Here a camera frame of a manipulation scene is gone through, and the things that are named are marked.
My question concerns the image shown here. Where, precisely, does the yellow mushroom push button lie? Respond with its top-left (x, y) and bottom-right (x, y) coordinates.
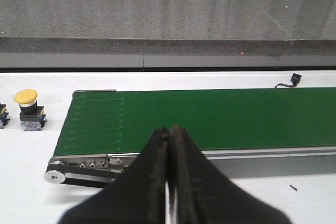
top-left (14, 89), bottom-right (47, 131)

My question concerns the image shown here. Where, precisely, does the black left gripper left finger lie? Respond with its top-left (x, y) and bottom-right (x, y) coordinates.
top-left (59, 128), bottom-right (169, 223)

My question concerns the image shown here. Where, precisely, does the black cable connector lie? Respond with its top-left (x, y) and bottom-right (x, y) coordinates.
top-left (274, 73), bottom-right (302, 89)

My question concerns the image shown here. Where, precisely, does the black drive belt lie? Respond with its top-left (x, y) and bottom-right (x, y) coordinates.
top-left (46, 163), bottom-right (121, 188)

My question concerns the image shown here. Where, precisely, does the grey stone counter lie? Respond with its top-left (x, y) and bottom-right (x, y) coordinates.
top-left (1, 0), bottom-right (335, 72)

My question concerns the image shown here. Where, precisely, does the push button base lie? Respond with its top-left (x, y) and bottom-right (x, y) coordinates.
top-left (0, 104), bottom-right (10, 129)

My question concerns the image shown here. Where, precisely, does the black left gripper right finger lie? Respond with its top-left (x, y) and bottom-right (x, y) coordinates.
top-left (169, 126), bottom-right (290, 223)

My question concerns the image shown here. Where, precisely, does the green conveyor belt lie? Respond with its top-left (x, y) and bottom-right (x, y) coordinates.
top-left (52, 87), bottom-right (336, 156)

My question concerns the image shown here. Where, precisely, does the silver drive pulley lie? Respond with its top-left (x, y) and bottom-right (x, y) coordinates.
top-left (44, 170), bottom-right (66, 184)

